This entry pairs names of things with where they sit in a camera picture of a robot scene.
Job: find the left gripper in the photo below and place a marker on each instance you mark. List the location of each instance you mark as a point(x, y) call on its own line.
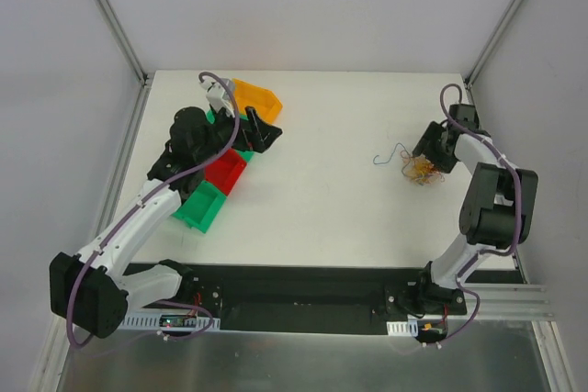
point(246, 133)

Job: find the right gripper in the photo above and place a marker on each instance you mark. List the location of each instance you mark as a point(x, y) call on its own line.
point(432, 153)

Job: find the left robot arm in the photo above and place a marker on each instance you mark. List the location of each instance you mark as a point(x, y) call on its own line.
point(90, 288)

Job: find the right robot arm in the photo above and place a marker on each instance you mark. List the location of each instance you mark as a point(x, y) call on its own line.
point(495, 215)

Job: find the orange plastic bin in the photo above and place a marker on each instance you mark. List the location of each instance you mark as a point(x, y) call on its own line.
point(264, 101)

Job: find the upper green plastic bin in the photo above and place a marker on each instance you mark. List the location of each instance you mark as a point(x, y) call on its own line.
point(210, 115)

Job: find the green plastic bin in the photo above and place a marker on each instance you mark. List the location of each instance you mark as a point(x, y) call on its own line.
point(210, 115)
point(202, 207)

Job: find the red plastic bin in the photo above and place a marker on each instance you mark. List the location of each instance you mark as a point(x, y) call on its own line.
point(226, 171)

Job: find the lower green plastic bin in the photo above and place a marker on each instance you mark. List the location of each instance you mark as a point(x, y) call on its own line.
point(202, 207)

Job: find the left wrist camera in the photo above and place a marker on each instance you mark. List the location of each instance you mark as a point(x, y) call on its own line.
point(217, 96)

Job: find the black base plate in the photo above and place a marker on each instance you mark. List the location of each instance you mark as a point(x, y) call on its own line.
point(323, 300)

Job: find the aluminium rail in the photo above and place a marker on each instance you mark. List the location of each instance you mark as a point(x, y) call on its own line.
point(511, 302)

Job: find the right white cable duct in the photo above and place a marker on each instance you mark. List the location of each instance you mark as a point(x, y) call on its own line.
point(408, 328)

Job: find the white cable duct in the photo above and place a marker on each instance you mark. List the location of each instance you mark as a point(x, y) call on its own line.
point(167, 322)
point(408, 328)

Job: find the right aluminium frame post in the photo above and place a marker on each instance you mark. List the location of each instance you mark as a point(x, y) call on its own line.
point(496, 36)

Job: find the aluminium frame post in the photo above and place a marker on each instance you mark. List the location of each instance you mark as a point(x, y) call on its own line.
point(496, 36)
point(120, 36)

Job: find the left white cable duct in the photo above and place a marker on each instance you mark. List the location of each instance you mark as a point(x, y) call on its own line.
point(167, 322)

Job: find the left aluminium frame post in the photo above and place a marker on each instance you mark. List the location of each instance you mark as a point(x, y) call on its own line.
point(120, 36)

